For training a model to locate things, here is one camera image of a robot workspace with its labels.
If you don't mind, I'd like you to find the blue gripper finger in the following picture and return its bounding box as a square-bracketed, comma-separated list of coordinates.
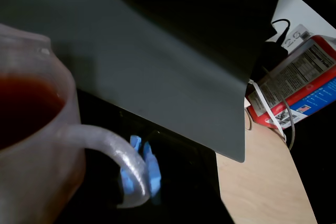
[142, 141, 162, 205]
[119, 134, 144, 196]

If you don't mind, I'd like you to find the black work mat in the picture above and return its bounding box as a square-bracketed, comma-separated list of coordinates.
[52, 87, 234, 224]

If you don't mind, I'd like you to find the dark grey laptop lid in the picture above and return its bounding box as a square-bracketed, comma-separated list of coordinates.
[0, 0, 284, 164]

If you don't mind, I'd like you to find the red carton box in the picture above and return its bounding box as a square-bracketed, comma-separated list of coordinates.
[245, 35, 336, 130]

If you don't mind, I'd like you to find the white printed box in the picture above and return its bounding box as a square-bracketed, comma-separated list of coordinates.
[282, 24, 316, 57]

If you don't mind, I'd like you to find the flat white strap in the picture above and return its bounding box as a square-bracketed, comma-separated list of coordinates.
[246, 78, 287, 142]

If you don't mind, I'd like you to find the black cable with plug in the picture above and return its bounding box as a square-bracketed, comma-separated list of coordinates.
[271, 18, 291, 48]

